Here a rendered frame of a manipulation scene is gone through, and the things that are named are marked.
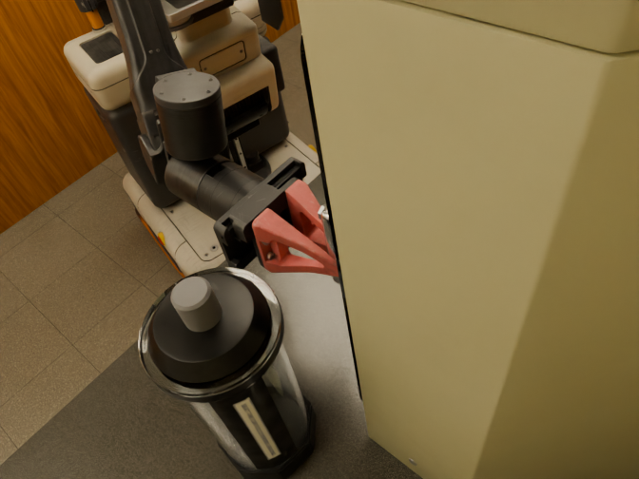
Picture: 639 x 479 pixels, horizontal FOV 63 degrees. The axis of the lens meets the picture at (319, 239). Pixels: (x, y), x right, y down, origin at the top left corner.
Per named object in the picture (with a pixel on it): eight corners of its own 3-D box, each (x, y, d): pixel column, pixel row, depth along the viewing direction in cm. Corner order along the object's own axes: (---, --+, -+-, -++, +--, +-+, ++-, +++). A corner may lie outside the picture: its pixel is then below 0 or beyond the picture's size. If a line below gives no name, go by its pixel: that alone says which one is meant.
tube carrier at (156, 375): (316, 485, 51) (273, 394, 35) (208, 483, 52) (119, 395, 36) (321, 379, 58) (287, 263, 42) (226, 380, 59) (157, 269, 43)
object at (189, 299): (269, 395, 37) (247, 352, 32) (145, 397, 38) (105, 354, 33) (280, 287, 43) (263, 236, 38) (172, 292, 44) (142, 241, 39)
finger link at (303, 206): (369, 212, 42) (282, 167, 46) (311, 272, 39) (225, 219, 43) (372, 262, 47) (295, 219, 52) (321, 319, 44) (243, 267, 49)
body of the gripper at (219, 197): (308, 162, 47) (250, 132, 50) (226, 235, 42) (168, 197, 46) (317, 210, 52) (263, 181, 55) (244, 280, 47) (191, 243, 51)
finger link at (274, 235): (376, 205, 42) (289, 162, 47) (319, 264, 39) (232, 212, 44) (377, 257, 47) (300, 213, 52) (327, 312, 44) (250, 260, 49)
